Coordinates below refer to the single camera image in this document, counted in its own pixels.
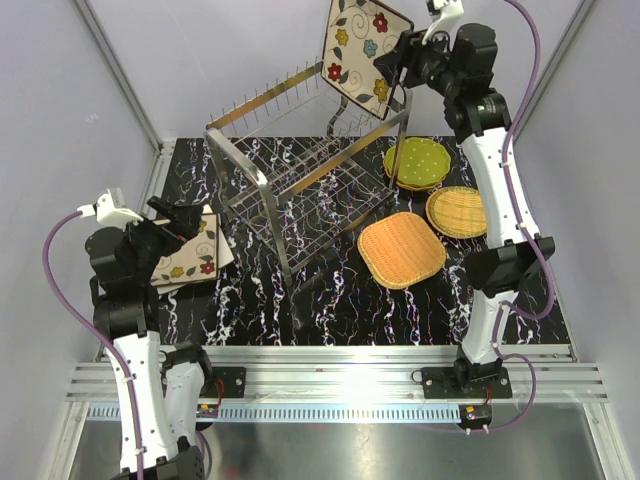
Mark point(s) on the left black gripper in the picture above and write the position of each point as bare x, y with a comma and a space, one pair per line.
184, 223

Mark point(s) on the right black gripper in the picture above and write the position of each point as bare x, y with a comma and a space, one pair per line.
406, 56

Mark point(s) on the floral square plate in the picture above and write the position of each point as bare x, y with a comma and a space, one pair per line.
358, 32

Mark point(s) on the dark brown square plate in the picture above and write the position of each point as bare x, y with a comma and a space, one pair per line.
196, 261

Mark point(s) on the white square plate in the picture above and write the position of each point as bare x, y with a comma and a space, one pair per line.
225, 250

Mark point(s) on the green polka dot plate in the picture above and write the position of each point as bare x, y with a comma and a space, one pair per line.
423, 161

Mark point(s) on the woven wicker tray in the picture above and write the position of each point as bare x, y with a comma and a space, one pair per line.
401, 250

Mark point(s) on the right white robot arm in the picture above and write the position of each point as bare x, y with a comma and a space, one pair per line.
462, 72

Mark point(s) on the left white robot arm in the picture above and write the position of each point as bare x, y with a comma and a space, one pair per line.
158, 392

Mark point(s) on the stainless steel dish rack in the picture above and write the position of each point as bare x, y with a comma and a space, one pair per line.
287, 162

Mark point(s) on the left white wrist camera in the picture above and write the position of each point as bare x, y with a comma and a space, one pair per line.
110, 210

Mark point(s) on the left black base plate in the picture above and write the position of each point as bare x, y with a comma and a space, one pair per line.
227, 380

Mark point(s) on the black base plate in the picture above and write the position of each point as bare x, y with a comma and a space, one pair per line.
441, 383
227, 380

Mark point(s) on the aluminium mounting rail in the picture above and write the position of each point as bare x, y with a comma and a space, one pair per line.
382, 385

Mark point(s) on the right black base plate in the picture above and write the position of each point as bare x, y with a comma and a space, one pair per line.
441, 383

